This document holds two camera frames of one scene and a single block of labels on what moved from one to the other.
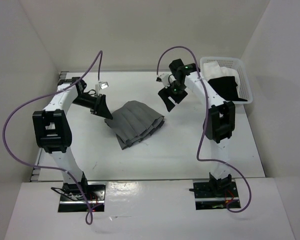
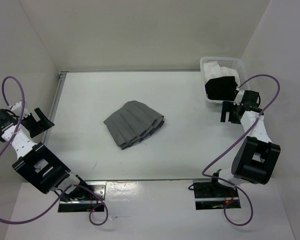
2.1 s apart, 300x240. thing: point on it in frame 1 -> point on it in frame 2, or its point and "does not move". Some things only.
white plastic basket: (245, 90) does not move
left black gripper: (102, 109) -> (41, 126)
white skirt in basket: (212, 70) does not move
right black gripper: (164, 93) -> (228, 106)
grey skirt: (133, 122) does not move
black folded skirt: (226, 86) does not move
